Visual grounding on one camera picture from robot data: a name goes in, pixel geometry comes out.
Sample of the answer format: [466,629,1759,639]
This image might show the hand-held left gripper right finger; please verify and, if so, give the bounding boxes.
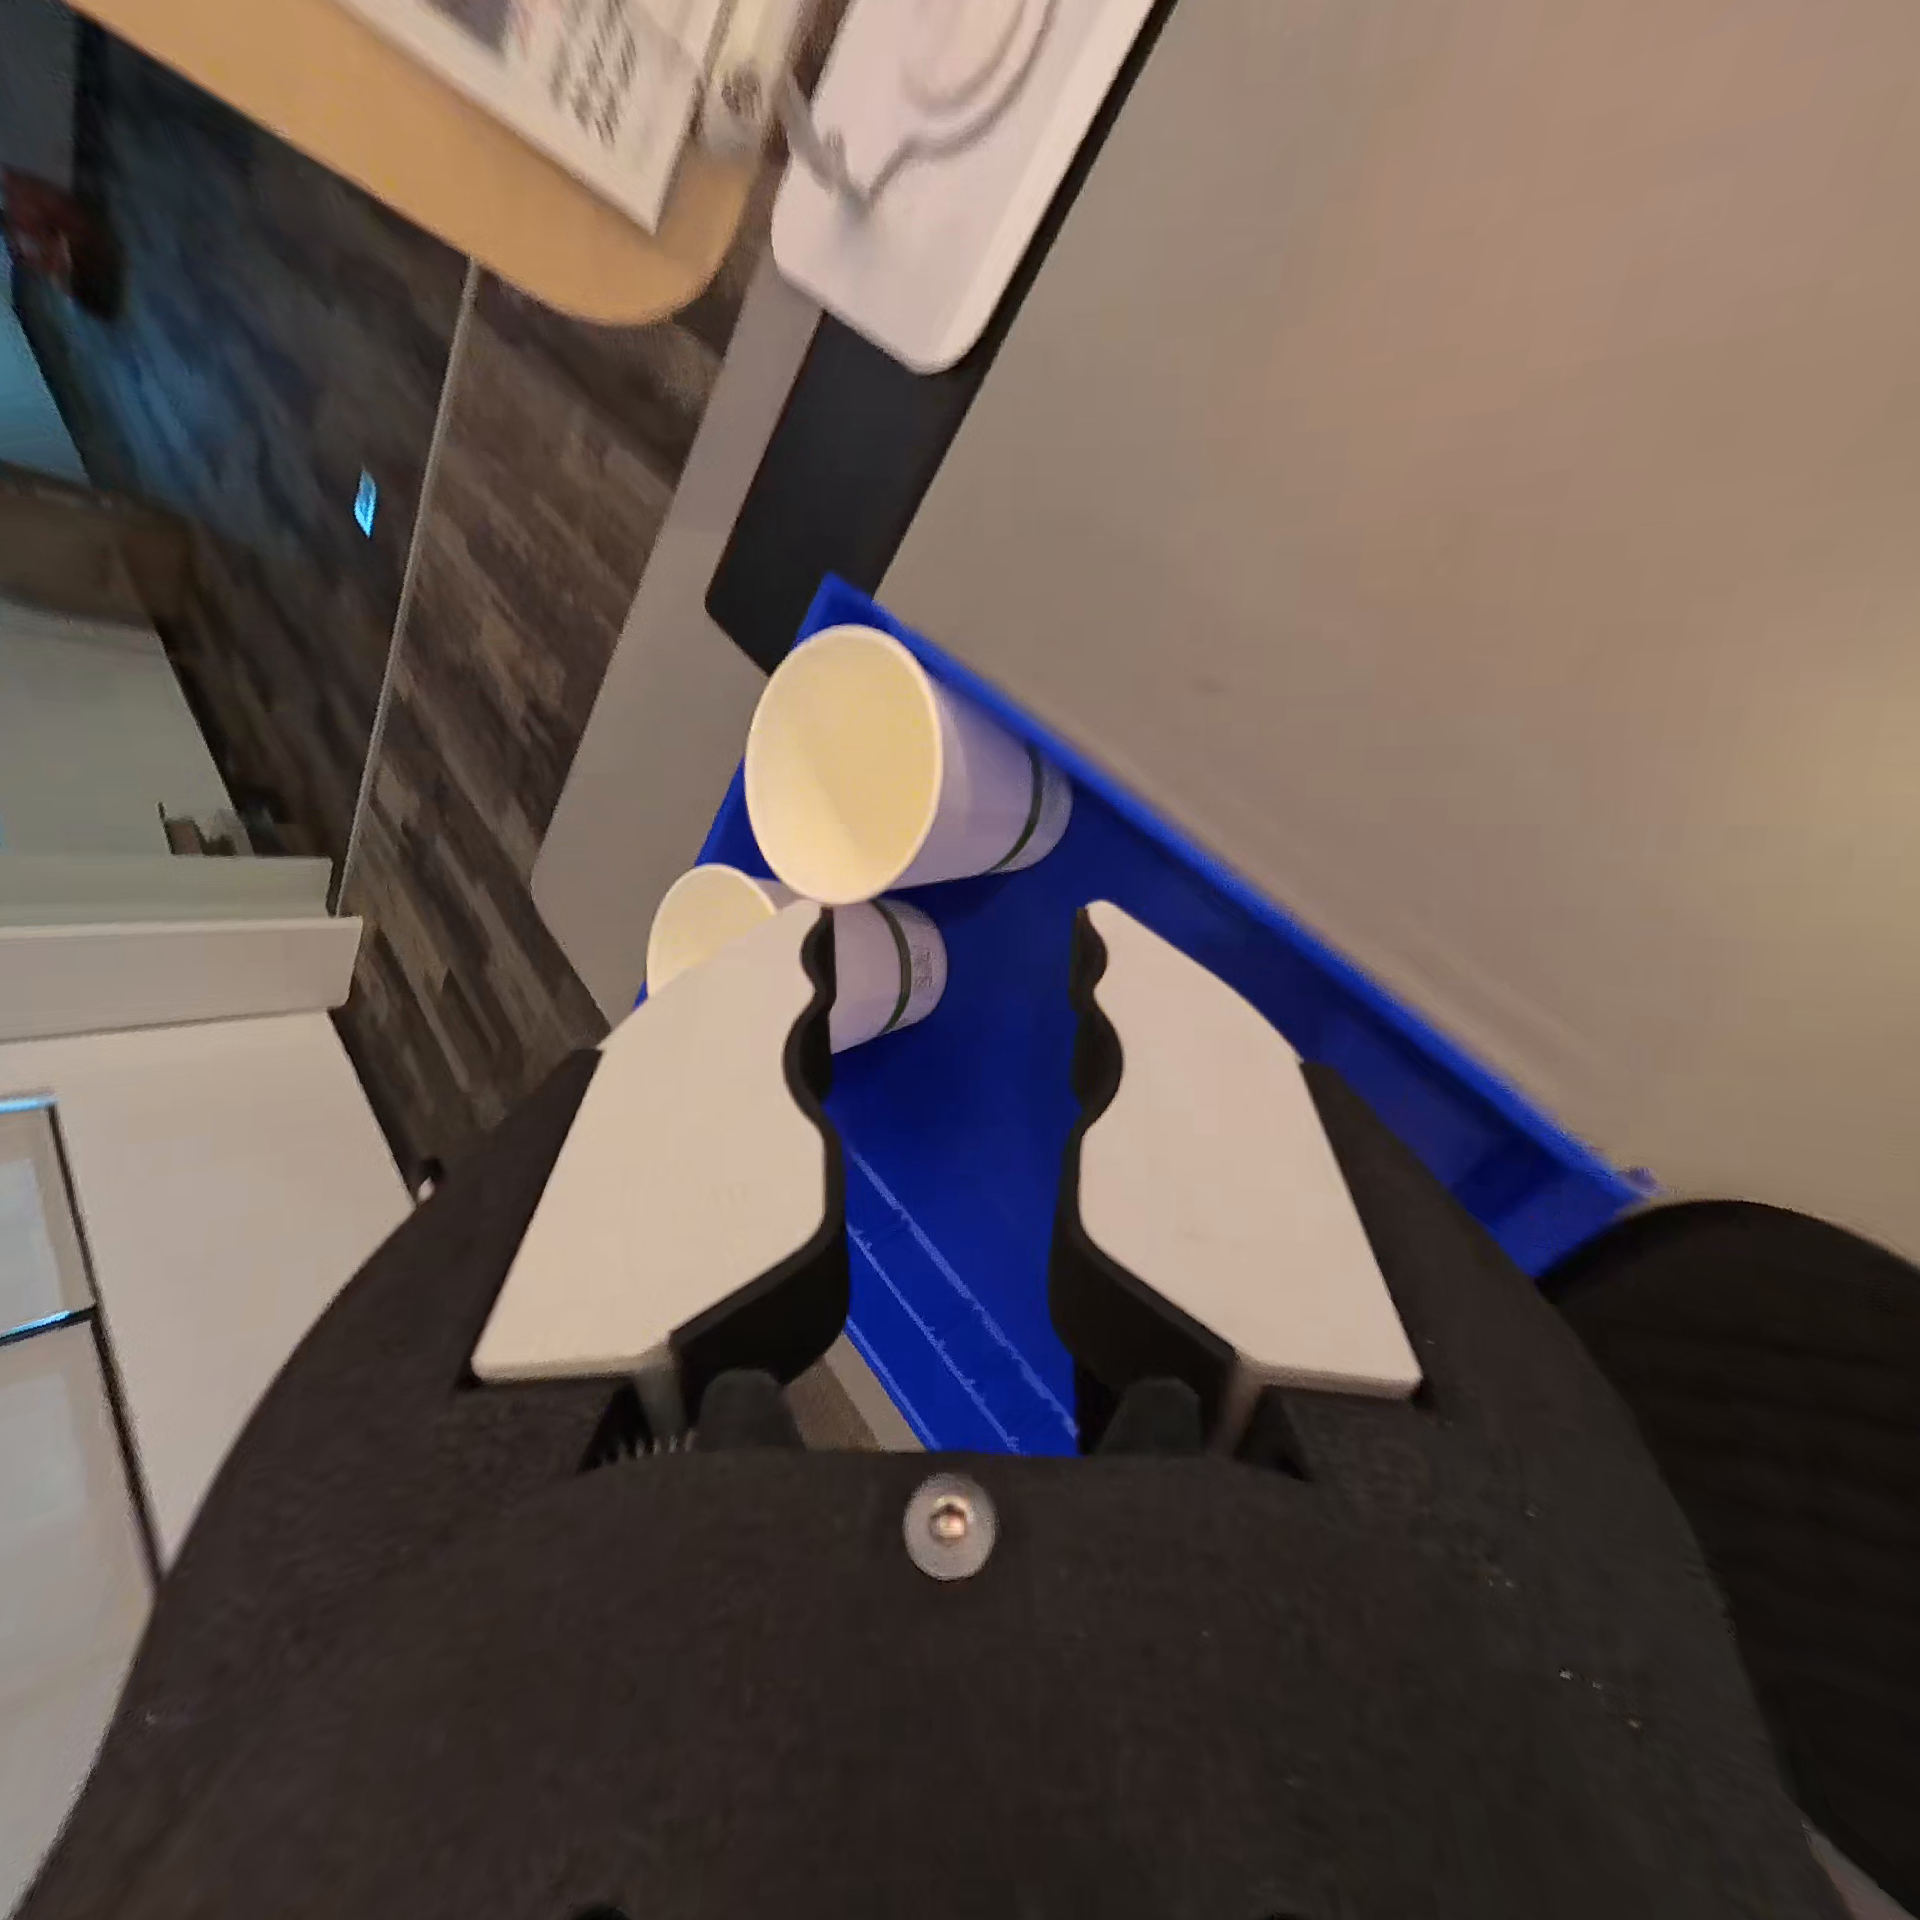
[1051,900,1427,1455]

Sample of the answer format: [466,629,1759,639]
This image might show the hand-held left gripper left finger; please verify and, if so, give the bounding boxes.
[475,900,850,1442]

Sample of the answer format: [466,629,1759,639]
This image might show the blue plastic bin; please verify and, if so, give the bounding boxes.
[640,571,1653,1455]

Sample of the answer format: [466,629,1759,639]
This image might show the white paper cup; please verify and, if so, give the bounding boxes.
[743,624,1077,907]
[643,863,954,1055]

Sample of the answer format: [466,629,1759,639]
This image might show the black textured pad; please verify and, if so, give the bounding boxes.
[1541,1199,1920,1892]

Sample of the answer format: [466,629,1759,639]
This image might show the white board stand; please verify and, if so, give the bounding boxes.
[767,0,1162,378]

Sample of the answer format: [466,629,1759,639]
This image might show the wooden instruction board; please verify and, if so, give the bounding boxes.
[85,0,789,327]

